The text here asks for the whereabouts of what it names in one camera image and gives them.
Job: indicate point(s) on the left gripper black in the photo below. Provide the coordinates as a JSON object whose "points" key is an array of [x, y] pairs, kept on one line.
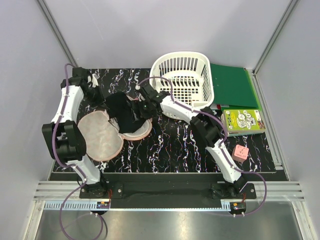
{"points": [[100, 100]]}

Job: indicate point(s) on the black bra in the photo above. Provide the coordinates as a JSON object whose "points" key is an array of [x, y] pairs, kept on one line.
{"points": [[118, 107]]}

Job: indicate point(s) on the green folder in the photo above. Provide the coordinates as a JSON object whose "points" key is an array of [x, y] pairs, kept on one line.
{"points": [[233, 88]]}

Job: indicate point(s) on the pink mesh bra laundry bag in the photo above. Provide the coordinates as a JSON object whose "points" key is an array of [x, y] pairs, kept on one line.
{"points": [[102, 137]]}

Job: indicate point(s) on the white plastic laundry basket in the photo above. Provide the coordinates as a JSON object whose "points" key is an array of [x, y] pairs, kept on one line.
{"points": [[186, 75]]}

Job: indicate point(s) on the pink cube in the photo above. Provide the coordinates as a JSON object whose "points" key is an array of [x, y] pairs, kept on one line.
{"points": [[240, 153]]}

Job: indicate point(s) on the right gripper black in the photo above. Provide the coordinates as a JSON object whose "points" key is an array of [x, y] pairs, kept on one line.
{"points": [[137, 106]]}

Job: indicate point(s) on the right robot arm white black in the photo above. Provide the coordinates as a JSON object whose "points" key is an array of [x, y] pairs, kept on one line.
{"points": [[205, 127]]}

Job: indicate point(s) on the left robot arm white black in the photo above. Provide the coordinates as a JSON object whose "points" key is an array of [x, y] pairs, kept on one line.
{"points": [[63, 138]]}

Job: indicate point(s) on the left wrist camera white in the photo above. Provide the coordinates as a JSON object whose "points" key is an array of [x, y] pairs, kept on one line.
{"points": [[92, 80]]}

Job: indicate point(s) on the aluminium front rail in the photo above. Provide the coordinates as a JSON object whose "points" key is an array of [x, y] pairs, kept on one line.
{"points": [[64, 195]]}

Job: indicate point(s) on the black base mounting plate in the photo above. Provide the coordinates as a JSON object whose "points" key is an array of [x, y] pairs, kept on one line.
{"points": [[144, 191]]}

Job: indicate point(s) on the green illustrated book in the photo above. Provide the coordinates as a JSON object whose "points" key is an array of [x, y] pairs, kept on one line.
{"points": [[239, 122]]}

